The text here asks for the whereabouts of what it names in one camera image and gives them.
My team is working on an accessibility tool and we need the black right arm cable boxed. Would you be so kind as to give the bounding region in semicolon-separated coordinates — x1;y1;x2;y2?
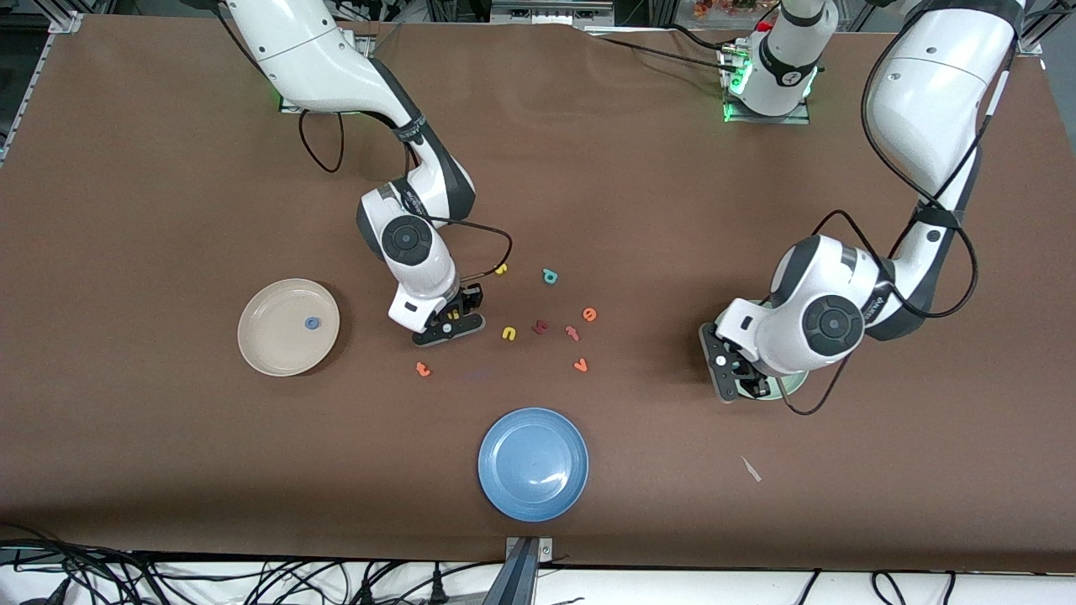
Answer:
298;109;514;291

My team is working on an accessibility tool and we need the aluminium frame profile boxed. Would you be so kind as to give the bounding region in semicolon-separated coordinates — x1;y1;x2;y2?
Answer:
0;34;53;166
1017;0;1065;58

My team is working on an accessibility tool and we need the brown table cover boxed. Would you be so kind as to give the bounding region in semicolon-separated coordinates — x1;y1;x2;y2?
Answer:
0;15;1076;574

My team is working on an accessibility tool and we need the gray camera mount bracket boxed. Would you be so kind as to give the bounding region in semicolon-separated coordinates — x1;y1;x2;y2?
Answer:
483;536;556;605

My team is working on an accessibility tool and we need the blue plate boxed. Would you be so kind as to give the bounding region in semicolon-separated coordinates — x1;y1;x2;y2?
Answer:
477;408;590;523

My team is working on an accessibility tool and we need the gray equipment box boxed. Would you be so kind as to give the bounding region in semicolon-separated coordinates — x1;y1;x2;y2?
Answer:
492;0;614;26

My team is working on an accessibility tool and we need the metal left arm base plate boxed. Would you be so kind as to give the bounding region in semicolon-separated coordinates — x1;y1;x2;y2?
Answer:
720;44;813;126

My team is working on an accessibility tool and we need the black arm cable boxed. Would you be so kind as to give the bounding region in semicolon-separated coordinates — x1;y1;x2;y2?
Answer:
778;17;1010;417
298;109;514;291

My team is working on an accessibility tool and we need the beige brown plate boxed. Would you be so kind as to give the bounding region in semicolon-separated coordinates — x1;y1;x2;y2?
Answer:
237;278;341;377

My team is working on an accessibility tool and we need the green plate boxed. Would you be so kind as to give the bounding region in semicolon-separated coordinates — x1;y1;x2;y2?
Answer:
740;298;812;402

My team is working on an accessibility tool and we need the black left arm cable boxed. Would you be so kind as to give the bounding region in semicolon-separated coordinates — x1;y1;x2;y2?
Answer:
778;17;1010;417

